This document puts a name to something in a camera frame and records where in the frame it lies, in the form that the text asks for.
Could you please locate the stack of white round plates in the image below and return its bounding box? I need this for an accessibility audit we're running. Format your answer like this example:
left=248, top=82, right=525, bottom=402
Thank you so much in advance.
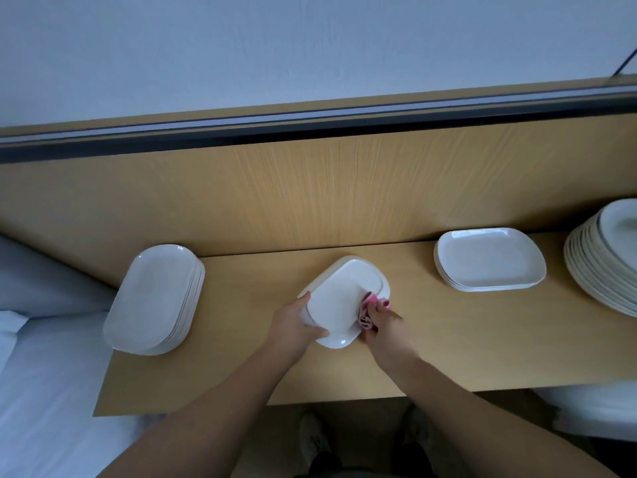
left=563, top=199, right=637, bottom=317

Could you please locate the pile of white oblong plates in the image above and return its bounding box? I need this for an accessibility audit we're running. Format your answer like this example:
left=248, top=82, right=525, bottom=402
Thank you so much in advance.
left=102, top=244, right=206, bottom=357

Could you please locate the black wall rail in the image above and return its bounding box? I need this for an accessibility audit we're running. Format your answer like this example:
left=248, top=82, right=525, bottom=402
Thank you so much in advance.
left=0, top=89, right=637, bottom=163

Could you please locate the person's left forearm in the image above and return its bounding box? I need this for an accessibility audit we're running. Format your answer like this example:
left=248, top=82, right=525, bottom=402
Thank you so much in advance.
left=100, top=343, right=290, bottom=478

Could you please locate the grey upholstered headboard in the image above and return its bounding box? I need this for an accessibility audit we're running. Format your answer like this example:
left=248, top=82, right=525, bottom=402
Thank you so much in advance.
left=0, top=234, right=119, bottom=317

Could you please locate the pink cleaning cloth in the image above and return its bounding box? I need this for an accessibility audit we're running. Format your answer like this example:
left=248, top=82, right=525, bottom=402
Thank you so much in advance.
left=358, top=291, right=391, bottom=331

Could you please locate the person's left hand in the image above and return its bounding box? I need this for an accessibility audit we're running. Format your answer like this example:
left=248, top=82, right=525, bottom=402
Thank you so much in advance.
left=263, top=291, right=330, bottom=367

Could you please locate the stack of white rectangular plates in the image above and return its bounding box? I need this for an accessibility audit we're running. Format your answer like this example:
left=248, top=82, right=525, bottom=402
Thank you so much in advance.
left=433, top=228, right=547, bottom=293

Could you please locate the white pillow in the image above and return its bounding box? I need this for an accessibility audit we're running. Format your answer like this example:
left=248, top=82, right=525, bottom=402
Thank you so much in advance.
left=0, top=310, right=29, bottom=369

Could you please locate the person's right forearm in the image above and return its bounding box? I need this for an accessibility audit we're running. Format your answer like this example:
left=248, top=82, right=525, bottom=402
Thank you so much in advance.
left=383, top=355, right=618, bottom=478

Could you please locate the white bed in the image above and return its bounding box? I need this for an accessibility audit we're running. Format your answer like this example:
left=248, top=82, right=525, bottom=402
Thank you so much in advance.
left=0, top=313, right=161, bottom=478

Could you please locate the person's right hand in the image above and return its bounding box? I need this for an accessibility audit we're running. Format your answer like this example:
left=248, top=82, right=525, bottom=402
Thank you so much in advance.
left=358, top=295, right=424, bottom=374

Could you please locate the white glossy rectangular plate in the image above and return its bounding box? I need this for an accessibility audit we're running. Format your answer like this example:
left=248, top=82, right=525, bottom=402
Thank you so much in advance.
left=299, top=256, right=391, bottom=349

